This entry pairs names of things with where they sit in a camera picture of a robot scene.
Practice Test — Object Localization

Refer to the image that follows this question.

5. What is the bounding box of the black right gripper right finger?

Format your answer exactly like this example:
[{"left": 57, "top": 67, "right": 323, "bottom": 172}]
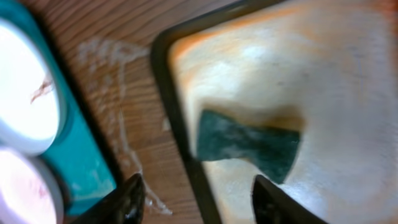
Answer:
[{"left": 251, "top": 175, "right": 326, "bottom": 224}]

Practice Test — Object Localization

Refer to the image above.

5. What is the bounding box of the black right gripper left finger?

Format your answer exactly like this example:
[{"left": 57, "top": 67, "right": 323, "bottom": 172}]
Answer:
[{"left": 72, "top": 173, "right": 146, "bottom": 224}]

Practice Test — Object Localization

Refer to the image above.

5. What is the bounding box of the green yellow sponge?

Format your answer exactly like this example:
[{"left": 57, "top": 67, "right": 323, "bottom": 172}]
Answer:
[{"left": 197, "top": 110, "right": 301, "bottom": 184}]

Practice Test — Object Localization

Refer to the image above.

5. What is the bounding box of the white plate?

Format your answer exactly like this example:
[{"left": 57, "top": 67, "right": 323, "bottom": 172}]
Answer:
[
  {"left": 1, "top": 18, "right": 67, "bottom": 156},
  {"left": 1, "top": 146, "right": 64, "bottom": 224}
]

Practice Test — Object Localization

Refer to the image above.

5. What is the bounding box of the teal plastic tray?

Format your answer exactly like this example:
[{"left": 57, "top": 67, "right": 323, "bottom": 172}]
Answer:
[{"left": 1, "top": 1, "right": 118, "bottom": 215}]

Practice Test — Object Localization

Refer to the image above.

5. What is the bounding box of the white plate bottom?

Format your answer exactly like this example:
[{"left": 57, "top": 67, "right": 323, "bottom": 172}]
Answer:
[{"left": 1, "top": 146, "right": 64, "bottom": 224}]

